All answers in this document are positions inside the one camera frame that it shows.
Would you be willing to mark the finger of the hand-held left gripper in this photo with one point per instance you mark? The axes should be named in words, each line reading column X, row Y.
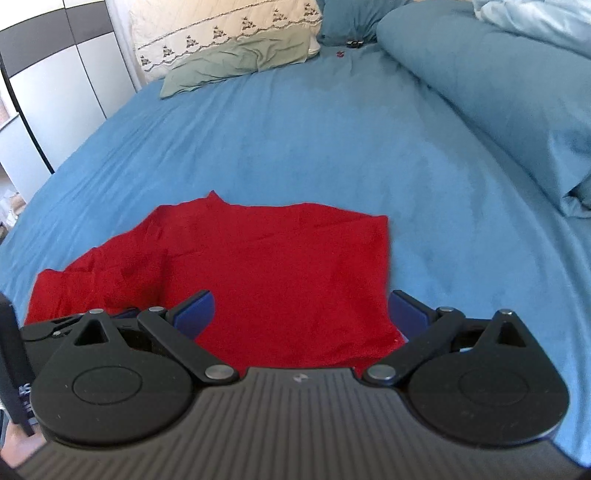
column 41, row 330

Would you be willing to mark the green pillow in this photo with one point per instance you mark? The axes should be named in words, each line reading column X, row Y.
column 231, row 62

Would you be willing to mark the cream embroidered pillow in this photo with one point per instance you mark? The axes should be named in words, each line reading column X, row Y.
column 207, row 27

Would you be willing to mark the red garment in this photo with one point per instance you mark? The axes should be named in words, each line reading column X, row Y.
column 286, row 272

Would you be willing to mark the thin black pole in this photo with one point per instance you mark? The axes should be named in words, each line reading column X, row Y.
column 25, row 115

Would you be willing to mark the light blue blanket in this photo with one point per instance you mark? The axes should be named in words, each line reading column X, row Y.
column 531, row 16

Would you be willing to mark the small black object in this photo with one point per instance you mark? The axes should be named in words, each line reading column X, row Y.
column 354, row 44

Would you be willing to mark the white and grey wardrobe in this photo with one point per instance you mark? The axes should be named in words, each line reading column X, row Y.
column 51, row 69

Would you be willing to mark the blue duvet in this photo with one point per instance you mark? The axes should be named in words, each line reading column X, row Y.
column 498, row 92

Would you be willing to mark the blue bed sheet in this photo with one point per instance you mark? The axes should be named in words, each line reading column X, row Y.
column 277, row 147

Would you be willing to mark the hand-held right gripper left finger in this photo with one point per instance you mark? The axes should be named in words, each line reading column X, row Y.
column 199, row 314

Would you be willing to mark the blue pillow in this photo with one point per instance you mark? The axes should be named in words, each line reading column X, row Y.
column 351, row 21

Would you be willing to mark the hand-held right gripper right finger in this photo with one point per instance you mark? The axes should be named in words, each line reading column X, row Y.
column 406, row 316

